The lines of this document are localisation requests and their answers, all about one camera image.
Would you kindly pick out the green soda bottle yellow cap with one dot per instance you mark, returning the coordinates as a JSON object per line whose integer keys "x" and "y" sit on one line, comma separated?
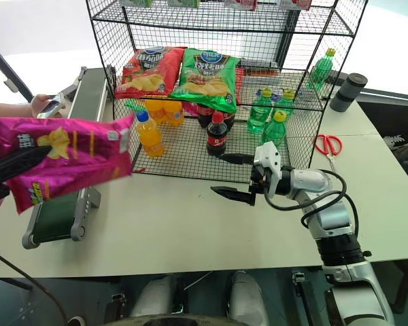
{"x": 258, "y": 115}
{"x": 274, "y": 132}
{"x": 287, "y": 103}
{"x": 321, "y": 69}

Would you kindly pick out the red potato chips bag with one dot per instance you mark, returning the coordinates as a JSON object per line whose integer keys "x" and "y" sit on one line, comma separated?
{"x": 149, "y": 73}

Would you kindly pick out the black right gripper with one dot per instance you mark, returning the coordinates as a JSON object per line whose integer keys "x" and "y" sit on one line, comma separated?
{"x": 259, "y": 180}

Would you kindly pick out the red snack pack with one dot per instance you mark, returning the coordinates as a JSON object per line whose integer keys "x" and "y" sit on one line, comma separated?
{"x": 241, "y": 4}
{"x": 301, "y": 3}

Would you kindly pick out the black diagonal metal bar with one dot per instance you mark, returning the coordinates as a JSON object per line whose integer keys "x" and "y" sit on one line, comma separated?
{"x": 10, "y": 69}

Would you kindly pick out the cola bottle red cap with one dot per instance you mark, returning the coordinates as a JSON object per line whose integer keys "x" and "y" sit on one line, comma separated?
{"x": 217, "y": 139}

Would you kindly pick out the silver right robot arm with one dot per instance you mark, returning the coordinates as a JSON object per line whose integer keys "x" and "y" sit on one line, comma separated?
{"x": 336, "y": 224}

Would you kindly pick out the orange soda bottle blue cap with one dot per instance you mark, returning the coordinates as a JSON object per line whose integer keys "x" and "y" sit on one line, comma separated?
{"x": 150, "y": 137}

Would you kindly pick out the person's bare forearm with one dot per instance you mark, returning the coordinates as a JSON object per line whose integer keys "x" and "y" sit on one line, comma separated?
{"x": 10, "y": 110}

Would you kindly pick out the smartphone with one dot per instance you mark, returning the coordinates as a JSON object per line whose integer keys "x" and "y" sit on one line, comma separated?
{"x": 54, "y": 102}

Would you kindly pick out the person's bare hand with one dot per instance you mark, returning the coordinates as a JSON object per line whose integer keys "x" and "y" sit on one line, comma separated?
{"x": 39, "y": 103}

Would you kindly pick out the green potato chips bag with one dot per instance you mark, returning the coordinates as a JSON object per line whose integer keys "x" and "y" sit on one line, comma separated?
{"x": 207, "y": 79}

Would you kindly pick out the dark rounded robot torso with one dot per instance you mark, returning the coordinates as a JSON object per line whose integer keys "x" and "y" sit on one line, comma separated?
{"x": 183, "y": 321}

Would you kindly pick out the silver rounded robot leg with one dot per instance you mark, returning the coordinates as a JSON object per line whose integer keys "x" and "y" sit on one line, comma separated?
{"x": 153, "y": 299}
{"x": 248, "y": 299}

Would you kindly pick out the green snack pack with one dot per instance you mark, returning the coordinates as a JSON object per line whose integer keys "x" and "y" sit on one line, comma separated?
{"x": 183, "y": 3}
{"x": 137, "y": 2}

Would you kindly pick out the grey conveyor with green belt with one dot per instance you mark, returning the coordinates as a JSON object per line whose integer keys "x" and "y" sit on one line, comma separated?
{"x": 54, "y": 217}

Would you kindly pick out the dark grey cylinder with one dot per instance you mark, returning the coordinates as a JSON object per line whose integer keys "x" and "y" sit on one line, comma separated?
{"x": 347, "y": 91}

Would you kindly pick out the purple potato chips bag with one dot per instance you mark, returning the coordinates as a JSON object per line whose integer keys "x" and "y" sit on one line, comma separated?
{"x": 81, "y": 153}

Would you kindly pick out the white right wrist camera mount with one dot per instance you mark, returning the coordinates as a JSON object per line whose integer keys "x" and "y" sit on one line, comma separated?
{"x": 269, "y": 158}

